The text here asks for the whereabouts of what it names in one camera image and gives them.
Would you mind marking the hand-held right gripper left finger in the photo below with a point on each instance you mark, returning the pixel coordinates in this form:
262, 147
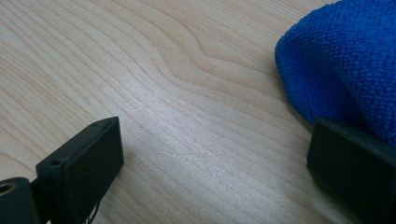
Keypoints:
84, 161

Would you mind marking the blue microfibre cloth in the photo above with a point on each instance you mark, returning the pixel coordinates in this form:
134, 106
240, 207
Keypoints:
345, 62

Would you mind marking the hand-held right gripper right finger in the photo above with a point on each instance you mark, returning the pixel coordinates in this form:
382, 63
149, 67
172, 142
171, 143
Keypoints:
351, 165

